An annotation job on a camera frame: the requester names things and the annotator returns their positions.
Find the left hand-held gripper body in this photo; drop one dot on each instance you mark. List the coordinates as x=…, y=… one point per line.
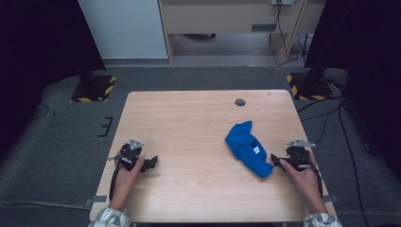
x=130, y=154

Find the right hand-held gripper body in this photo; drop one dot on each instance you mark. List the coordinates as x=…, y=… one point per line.
x=298, y=157

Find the blue towel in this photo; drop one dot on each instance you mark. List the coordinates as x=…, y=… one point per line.
x=246, y=148

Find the person's right hand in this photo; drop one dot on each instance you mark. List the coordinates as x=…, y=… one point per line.
x=307, y=183

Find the person's left hand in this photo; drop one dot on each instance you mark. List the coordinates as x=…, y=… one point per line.
x=124, y=183

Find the dark round table grommet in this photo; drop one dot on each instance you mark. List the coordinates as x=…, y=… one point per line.
x=240, y=102

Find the black stand base yellow stripes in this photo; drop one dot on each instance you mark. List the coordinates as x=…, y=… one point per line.
x=310, y=88
x=94, y=90

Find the white cabinet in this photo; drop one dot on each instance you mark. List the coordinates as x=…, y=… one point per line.
x=123, y=28

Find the black curtain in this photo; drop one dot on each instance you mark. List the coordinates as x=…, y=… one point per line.
x=369, y=47
x=38, y=47

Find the light wooden desk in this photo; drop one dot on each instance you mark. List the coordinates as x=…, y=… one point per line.
x=217, y=19

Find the grey table bracket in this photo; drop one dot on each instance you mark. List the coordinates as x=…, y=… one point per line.
x=97, y=199
x=331, y=198

